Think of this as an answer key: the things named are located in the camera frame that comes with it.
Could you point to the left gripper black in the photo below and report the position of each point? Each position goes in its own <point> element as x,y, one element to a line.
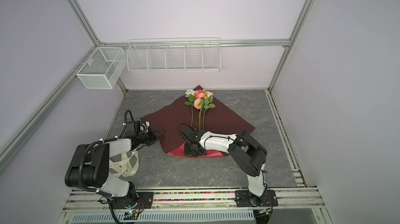
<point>153,135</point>

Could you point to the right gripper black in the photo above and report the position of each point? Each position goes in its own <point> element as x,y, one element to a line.
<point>187,152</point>

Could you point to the dark red wrapping paper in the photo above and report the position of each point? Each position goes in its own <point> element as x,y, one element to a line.
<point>220,120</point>

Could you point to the cream fake rose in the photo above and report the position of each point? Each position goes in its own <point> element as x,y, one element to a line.
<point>207,103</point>

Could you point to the red pink fake rose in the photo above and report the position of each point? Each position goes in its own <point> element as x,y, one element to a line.
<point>199,94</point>

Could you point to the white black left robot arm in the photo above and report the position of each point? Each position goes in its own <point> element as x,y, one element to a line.
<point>89,169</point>

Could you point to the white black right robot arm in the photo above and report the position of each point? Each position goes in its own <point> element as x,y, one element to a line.
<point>249,155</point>

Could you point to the cream printed ribbon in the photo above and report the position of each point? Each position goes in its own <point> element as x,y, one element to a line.
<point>124,167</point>

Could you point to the small white mesh basket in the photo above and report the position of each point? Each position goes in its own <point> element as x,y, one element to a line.
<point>103,68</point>

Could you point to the white perforated vent panel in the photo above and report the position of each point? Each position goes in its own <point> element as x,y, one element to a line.
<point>169,217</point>

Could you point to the long white wire basket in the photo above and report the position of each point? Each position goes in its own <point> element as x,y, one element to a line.
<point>174,54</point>

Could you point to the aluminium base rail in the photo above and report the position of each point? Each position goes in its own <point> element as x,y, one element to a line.
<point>192,199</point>

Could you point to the aluminium frame profile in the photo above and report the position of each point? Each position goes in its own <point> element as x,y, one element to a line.
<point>22,136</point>

